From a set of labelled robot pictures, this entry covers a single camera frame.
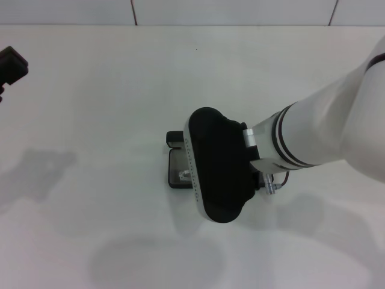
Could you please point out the clear right plug connector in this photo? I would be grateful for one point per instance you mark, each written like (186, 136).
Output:
(269, 185)

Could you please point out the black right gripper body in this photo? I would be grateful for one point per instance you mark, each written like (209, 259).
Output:
(258, 180)

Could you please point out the black glasses case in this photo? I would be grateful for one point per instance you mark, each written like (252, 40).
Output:
(173, 138)

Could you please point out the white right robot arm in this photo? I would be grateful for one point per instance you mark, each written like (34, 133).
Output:
(325, 126)

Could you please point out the clear plastic glasses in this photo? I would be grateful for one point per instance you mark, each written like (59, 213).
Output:
(182, 174)

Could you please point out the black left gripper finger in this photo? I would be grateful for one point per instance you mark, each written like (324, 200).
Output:
(13, 66)

